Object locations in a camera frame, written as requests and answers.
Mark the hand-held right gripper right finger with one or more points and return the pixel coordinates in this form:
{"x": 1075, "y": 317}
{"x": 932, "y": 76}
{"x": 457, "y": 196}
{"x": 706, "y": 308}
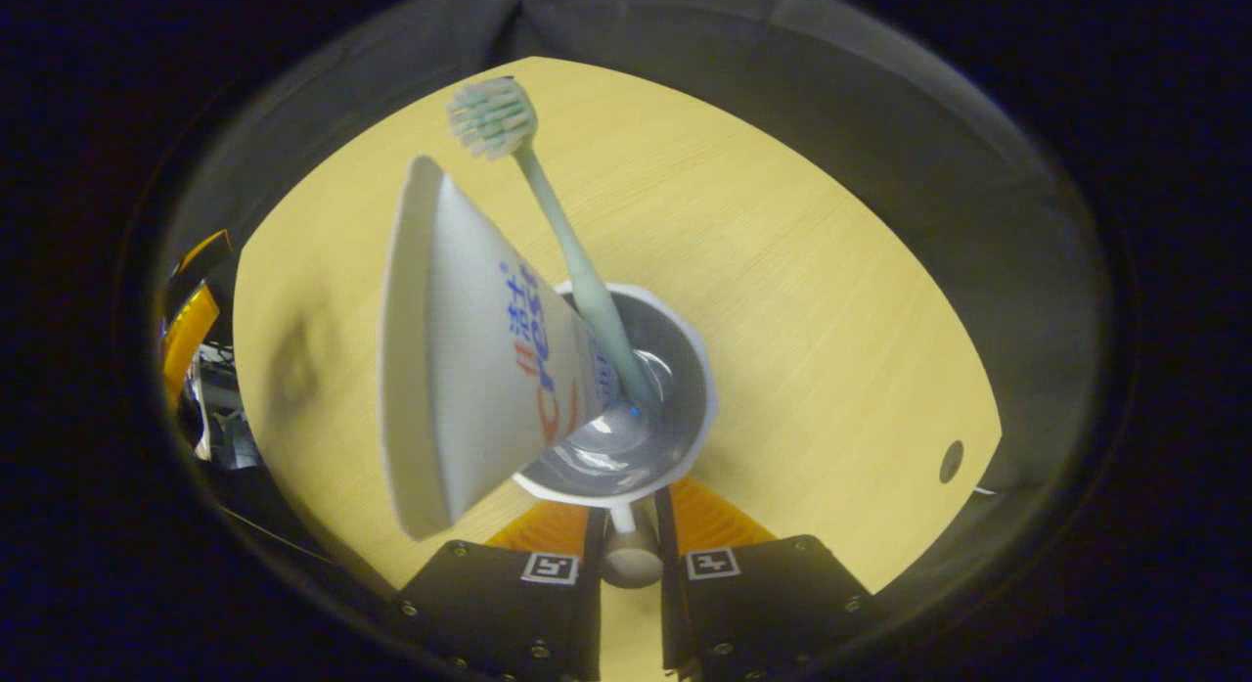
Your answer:
{"x": 763, "y": 604}

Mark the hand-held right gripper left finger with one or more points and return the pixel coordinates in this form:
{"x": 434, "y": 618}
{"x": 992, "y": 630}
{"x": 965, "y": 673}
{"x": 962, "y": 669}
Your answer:
{"x": 509, "y": 604}

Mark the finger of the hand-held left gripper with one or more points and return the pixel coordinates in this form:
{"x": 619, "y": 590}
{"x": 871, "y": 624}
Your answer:
{"x": 205, "y": 261}
{"x": 188, "y": 344}

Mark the white toothpaste tube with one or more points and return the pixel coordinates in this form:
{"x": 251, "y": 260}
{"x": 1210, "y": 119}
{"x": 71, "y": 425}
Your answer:
{"x": 469, "y": 369}

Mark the white toothbrush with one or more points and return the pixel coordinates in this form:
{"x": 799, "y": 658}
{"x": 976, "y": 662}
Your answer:
{"x": 558, "y": 222}

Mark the wooden desktop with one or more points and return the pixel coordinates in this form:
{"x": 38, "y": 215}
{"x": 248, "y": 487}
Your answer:
{"x": 831, "y": 320}

